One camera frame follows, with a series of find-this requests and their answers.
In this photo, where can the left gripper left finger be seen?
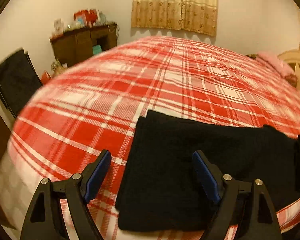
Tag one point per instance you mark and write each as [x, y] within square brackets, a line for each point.
[44, 218]

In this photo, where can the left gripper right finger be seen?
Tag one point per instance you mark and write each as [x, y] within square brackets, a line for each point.
[258, 219]

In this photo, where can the black pants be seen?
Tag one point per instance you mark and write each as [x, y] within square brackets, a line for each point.
[167, 183]

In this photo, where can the red plaid bed cover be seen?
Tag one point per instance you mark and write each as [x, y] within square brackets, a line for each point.
[96, 105]

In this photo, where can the black suitcase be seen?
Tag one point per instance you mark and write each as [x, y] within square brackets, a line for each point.
[18, 81]

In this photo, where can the folded pink blanket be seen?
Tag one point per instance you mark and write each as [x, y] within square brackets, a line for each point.
[272, 62]

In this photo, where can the cream wooden headboard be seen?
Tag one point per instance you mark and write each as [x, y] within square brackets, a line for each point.
[297, 64]

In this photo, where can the dark wooden dresser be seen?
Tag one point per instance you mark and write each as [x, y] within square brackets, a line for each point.
[75, 46]

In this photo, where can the white card on dresser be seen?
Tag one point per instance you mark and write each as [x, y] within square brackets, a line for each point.
[59, 26]

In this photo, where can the red gift bags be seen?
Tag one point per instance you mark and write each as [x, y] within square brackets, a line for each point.
[89, 18]

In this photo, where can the beige window curtain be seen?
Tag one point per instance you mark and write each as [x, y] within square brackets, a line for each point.
[199, 16]

